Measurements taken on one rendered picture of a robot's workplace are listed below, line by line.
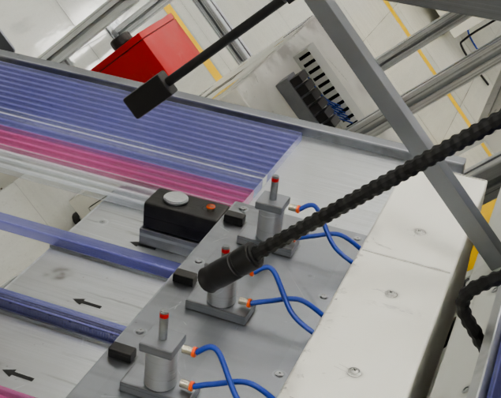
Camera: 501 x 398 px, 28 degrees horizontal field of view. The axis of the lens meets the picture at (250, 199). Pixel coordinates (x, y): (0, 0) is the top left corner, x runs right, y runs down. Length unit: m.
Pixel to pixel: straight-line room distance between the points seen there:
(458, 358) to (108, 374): 0.25
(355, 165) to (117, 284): 0.37
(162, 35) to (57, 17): 1.22
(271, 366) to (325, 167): 0.46
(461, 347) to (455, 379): 0.04
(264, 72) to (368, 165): 1.10
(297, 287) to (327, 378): 0.14
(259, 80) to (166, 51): 0.56
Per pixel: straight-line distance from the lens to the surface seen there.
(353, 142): 1.20
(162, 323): 0.65
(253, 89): 2.16
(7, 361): 0.82
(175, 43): 1.70
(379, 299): 0.78
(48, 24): 2.84
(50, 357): 0.82
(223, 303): 0.76
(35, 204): 2.44
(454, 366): 0.72
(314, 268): 0.84
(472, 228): 0.81
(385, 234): 0.86
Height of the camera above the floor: 1.64
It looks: 32 degrees down
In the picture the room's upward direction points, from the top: 59 degrees clockwise
